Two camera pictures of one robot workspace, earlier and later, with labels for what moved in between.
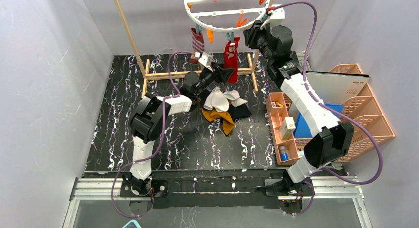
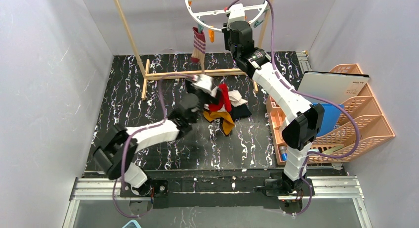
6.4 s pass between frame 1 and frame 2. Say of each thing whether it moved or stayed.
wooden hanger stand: stayed
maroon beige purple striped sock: stayed
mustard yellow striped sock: stayed
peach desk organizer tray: stayed
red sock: moved
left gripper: moved
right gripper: moved
